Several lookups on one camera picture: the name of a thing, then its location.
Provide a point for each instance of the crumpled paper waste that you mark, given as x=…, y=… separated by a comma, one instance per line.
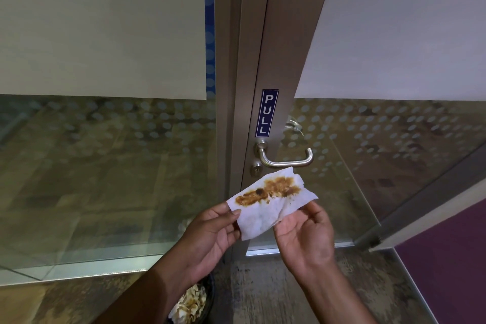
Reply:
x=190, y=304

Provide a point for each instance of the person's left thumb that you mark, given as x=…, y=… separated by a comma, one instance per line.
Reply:
x=222, y=211

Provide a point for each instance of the blue dotted strip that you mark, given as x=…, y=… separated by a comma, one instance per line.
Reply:
x=209, y=31

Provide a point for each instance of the blue door sign sticker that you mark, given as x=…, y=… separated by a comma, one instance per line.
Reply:
x=267, y=112

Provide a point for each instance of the silver door lock cylinder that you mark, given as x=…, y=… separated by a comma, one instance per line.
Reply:
x=256, y=168

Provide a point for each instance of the person's left hand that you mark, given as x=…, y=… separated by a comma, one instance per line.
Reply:
x=205, y=244

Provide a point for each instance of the person's right thumb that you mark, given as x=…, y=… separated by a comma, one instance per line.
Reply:
x=318, y=213

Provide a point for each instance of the person's right forearm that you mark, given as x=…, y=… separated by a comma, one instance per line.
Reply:
x=334, y=297

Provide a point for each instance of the stained white tissue paper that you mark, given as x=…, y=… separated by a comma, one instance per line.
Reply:
x=265, y=206

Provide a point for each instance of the metal-framed glass door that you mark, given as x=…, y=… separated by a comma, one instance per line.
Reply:
x=341, y=69

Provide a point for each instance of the frosted glass partition panel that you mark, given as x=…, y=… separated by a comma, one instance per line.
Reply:
x=102, y=107

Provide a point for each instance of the black waste bin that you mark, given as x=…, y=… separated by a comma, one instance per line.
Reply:
x=209, y=297

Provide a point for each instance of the grey metal door frame post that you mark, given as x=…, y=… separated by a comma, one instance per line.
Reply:
x=227, y=69

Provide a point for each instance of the person's right hand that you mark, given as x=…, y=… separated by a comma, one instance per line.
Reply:
x=307, y=244

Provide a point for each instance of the person's left forearm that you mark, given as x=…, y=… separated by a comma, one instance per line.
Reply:
x=148, y=297

